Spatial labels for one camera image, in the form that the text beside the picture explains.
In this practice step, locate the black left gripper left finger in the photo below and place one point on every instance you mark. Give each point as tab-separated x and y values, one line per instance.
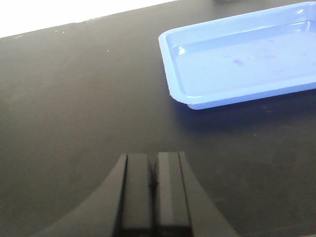
120	207

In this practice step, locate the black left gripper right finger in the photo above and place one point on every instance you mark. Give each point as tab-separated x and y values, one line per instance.
182	206

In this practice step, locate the blue plastic tray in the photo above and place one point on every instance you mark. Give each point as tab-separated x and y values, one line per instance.
241	58

